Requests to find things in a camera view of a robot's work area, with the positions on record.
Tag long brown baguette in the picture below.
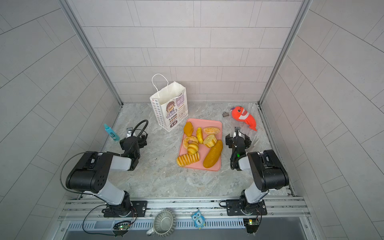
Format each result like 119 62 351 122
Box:
203 140 223 169

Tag white printed paper bag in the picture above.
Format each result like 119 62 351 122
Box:
150 82 188 132

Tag dark orange oval bread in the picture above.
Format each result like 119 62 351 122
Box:
184 122 194 137

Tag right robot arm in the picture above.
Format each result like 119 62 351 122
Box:
224 127 289 216

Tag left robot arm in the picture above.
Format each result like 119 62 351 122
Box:
63 120 149 218

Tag cut yellow bread roll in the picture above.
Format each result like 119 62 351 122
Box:
203 134 218 148

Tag oval sesame bread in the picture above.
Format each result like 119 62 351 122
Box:
203 127 221 135

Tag ridged yellow bread loaf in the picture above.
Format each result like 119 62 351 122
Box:
177 153 200 167

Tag teal bottle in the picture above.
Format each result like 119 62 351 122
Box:
104 124 120 142

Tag red plush fish toy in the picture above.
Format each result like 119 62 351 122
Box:
231 106 257 131

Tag pink plastic tray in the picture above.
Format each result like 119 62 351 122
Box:
184 119 223 172

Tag round striped bun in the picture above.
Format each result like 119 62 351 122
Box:
187 142 199 155

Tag right circuit board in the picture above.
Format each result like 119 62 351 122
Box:
243 218 261 235

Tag metal fluted cup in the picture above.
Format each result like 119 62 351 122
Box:
146 210 176 238

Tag left green circuit board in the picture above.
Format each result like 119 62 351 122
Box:
113 221 132 238

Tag blue owl figurine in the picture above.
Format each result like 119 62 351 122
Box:
191 210 206 230

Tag ring shaped bread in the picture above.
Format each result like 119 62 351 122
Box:
183 136 199 149

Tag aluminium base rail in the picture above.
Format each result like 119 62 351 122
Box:
58 196 311 221

